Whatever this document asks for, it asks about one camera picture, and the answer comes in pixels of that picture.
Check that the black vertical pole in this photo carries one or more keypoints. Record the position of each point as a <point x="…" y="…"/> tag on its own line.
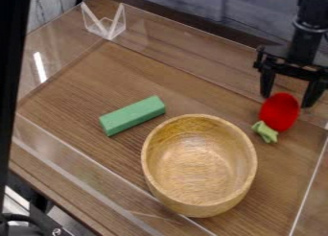
<point x="14" y="20"/>

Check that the red plush fruit green stem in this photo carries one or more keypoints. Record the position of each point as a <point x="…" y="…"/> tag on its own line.
<point x="278" y="116"/>

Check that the wooden oval bowl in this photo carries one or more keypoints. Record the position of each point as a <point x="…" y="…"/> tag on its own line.
<point x="199" y="163"/>

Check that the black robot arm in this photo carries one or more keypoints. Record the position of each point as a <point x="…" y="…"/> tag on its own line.
<point x="298" y="60"/>

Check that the black clamp mount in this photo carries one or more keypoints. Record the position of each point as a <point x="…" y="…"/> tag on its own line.
<point x="29" y="221"/>

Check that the green rectangular block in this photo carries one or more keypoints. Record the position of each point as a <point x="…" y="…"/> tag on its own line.
<point x="133" y="115"/>

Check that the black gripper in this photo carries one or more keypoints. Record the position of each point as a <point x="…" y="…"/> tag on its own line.
<point x="273" y="62"/>

